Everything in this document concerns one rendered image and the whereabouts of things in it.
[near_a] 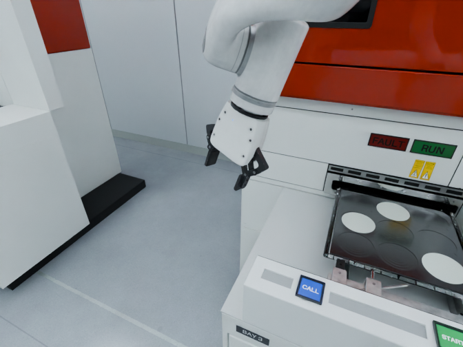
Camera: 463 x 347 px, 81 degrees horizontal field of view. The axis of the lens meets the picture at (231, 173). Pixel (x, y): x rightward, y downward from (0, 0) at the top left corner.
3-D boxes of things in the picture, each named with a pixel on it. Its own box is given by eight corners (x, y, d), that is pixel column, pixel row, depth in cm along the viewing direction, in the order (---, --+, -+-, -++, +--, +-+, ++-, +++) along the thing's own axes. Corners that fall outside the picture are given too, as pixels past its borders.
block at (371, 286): (363, 284, 70) (366, 276, 69) (377, 288, 69) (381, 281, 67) (362, 310, 64) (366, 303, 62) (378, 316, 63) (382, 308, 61)
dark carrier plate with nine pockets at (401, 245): (341, 190, 104) (341, 189, 103) (448, 214, 92) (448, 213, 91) (328, 254, 77) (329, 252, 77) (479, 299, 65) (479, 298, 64)
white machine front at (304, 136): (243, 174, 128) (245, 88, 107) (450, 222, 99) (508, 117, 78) (240, 177, 125) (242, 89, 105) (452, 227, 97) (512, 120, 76)
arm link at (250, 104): (223, 81, 49) (218, 97, 50) (260, 103, 45) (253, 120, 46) (251, 82, 55) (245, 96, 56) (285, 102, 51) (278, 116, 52)
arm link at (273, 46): (232, 91, 45) (282, 107, 47) (262, 2, 38) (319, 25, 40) (227, 77, 52) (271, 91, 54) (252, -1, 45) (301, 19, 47)
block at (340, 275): (331, 273, 73) (333, 266, 71) (344, 277, 72) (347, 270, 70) (327, 298, 67) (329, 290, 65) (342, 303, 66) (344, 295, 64)
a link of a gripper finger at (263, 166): (242, 133, 53) (232, 156, 56) (272, 156, 50) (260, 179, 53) (246, 133, 54) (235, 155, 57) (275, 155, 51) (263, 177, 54)
